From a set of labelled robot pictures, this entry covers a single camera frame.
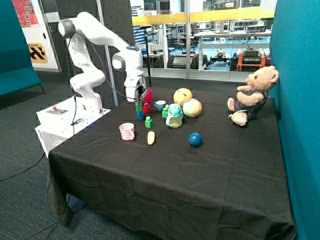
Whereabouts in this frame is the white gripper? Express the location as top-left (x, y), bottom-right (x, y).
top-left (124, 75), bottom-right (147, 106)

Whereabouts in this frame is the green toy block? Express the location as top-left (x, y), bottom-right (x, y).
top-left (162, 107), bottom-right (168, 119)
top-left (135, 103), bottom-right (143, 112)
top-left (144, 116), bottom-right (153, 129)

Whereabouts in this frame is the green toy block front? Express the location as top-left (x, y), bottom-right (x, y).
top-left (144, 116), bottom-right (153, 129)

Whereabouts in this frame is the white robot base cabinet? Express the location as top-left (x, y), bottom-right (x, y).
top-left (35, 97), bottom-right (111, 156)

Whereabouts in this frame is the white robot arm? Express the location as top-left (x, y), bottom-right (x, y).
top-left (58, 12), bottom-right (147, 114)

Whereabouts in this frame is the magenta plastic cup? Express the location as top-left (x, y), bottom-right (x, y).
top-left (143, 88), bottom-right (153, 104)

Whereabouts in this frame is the red toy block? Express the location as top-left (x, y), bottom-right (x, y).
top-left (142, 102), bottom-right (151, 114)

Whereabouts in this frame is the blue toy block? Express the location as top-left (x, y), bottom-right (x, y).
top-left (137, 111), bottom-right (145, 121)

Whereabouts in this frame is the blue and white teacup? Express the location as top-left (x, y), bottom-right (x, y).
top-left (153, 100), bottom-right (166, 112)

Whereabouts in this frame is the green toy block back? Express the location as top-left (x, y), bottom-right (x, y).
top-left (162, 107), bottom-right (168, 119)

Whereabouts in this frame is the pink white mug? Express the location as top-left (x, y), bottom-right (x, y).
top-left (119, 122), bottom-right (135, 141)

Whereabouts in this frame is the yellow toy banana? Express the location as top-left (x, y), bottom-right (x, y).
top-left (147, 131), bottom-right (156, 145)

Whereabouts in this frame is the teal yellow sippy cup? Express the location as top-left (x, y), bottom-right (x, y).
top-left (166, 103), bottom-right (184, 128)

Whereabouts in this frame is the yellow smiley plush ball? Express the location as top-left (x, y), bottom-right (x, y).
top-left (173, 88), bottom-right (193, 107)

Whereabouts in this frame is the pastel plush ball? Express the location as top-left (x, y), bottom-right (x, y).
top-left (182, 98), bottom-right (202, 118)

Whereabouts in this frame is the blue ball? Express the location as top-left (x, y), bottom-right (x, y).
top-left (188, 132), bottom-right (203, 148)

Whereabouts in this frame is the black tablecloth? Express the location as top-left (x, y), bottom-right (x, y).
top-left (45, 91), bottom-right (297, 240)

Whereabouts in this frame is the yellow black hazard sign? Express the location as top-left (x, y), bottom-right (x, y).
top-left (28, 43), bottom-right (48, 64)

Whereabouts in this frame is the brown teddy bear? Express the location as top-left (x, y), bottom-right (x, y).
top-left (227, 65), bottom-right (280, 126)

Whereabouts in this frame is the white lab bench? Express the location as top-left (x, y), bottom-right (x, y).
top-left (192, 30), bottom-right (271, 72)

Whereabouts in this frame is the teal sofa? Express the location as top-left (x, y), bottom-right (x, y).
top-left (0, 0), bottom-right (42, 96)

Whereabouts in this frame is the red poster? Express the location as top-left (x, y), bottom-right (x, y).
top-left (12, 0), bottom-right (40, 28)

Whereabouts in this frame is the teal partition panel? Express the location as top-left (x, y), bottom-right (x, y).
top-left (270, 0), bottom-right (320, 240)

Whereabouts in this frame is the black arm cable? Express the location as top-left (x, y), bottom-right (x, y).
top-left (66, 31), bottom-right (138, 136)

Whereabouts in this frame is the black floor cable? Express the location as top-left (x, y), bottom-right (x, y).
top-left (0, 152), bottom-right (46, 182)

